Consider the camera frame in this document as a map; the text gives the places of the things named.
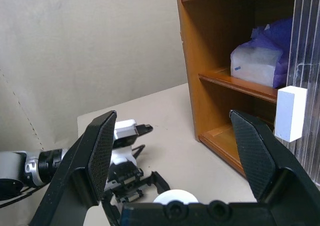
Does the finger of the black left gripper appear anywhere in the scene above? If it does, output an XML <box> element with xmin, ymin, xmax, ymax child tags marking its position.
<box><xmin>149</xmin><ymin>171</ymin><xmax>171</xmax><ymax>195</ymax></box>
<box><xmin>136</xmin><ymin>124</ymin><xmax>154</xmax><ymax>136</ymax></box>

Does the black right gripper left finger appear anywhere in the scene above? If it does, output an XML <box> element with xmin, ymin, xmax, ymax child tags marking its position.
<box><xmin>29</xmin><ymin>110</ymin><xmax>118</xmax><ymax>226</ymax></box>

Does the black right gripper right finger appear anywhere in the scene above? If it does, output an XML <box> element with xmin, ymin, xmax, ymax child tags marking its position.
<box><xmin>228</xmin><ymin>109</ymin><xmax>320</xmax><ymax>226</ymax></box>

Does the white lidded jar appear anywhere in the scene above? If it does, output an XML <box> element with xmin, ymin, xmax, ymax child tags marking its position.
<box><xmin>152</xmin><ymin>189</ymin><xmax>200</xmax><ymax>204</ymax></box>

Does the white block door handle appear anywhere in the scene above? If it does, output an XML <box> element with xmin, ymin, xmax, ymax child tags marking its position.
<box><xmin>274</xmin><ymin>85</ymin><xmax>308</xmax><ymax>143</ymax></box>

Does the purple tissue pack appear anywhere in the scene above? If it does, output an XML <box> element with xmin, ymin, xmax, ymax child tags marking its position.
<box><xmin>229</xmin><ymin>17</ymin><xmax>293</xmax><ymax>89</ymax></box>

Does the ribbed clear sliding door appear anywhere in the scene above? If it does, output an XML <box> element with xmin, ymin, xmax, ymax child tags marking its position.
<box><xmin>286</xmin><ymin>0</ymin><xmax>320</xmax><ymax>184</ymax></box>

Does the brown wooden shelf board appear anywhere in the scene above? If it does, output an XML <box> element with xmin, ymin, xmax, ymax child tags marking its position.
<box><xmin>198</xmin><ymin>67</ymin><xmax>280</xmax><ymax>104</ymax></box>

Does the wooden cabinet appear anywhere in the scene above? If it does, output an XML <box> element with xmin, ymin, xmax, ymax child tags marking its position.
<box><xmin>176</xmin><ymin>0</ymin><xmax>320</xmax><ymax>179</ymax></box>

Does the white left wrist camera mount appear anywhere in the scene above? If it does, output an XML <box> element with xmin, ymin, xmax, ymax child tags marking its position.
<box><xmin>104</xmin><ymin>119</ymin><xmax>141</xmax><ymax>191</ymax></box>

